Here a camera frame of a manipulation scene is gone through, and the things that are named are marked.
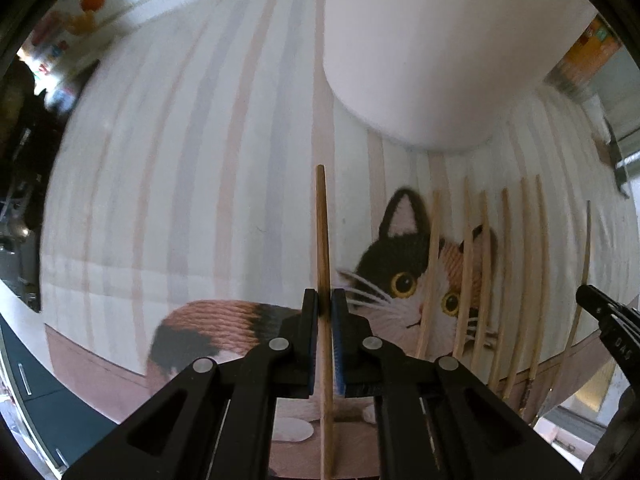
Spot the group of wooden chopsticks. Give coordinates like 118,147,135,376
414,174,594,423

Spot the teal base cabinet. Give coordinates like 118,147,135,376
0,307,122,480

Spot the pink plastic utensil holder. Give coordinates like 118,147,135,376
321,0,602,154

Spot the fruit print wall sticker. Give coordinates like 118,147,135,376
29,0,110,63

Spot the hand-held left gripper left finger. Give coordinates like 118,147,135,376
62,287,321,480

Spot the black gas stove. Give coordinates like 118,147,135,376
0,50,71,311

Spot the striped cat print mat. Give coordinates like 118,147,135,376
39,0,640,480

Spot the yellow seasoning box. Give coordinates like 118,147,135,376
564,17,627,92

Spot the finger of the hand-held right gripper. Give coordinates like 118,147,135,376
575,284,640,377

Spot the light wooden chopstick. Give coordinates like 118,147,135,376
315,164,336,480

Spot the clear plastic organizer tray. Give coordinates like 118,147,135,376
544,60,603,107

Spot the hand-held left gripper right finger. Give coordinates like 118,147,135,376
331,287,584,480

